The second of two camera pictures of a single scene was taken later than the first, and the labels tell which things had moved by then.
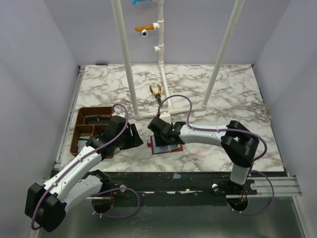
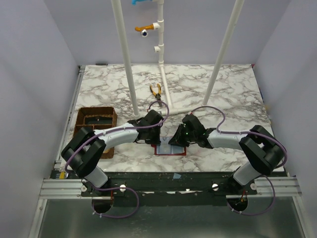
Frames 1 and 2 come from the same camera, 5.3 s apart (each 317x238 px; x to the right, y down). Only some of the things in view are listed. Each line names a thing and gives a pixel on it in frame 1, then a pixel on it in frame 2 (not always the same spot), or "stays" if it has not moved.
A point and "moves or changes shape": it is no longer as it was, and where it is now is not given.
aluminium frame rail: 284,187 stays
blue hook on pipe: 133,2 stays
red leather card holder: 163,149 moves or changes shape
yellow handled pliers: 158,95 stays
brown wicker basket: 91,121 stays
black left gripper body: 132,138 -> 155,136
